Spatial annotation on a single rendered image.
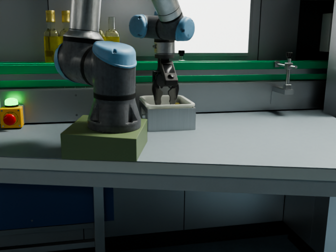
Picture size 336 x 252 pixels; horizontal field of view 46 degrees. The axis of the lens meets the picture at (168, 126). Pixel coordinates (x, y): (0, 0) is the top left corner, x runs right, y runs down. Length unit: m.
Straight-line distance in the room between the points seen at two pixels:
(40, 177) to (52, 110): 0.39
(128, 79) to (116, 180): 0.29
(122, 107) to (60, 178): 0.28
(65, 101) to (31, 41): 0.40
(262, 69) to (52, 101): 0.88
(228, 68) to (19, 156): 0.95
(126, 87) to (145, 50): 0.73
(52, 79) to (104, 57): 0.50
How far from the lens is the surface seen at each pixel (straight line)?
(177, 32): 1.25
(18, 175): 1.22
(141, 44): 1.77
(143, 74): 1.62
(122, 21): 1.76
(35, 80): 1.52
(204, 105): 1.67
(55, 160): 1.11
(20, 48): 1.81
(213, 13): 1.85
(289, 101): 1.83
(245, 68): 1.73
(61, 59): 1.19
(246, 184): 1.11
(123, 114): 1.07
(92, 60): 1.08
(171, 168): 1.04
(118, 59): 1.04
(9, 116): 1.43
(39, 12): 1.80
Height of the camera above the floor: 1.08
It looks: 13 degrees down
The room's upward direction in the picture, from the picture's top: straight up
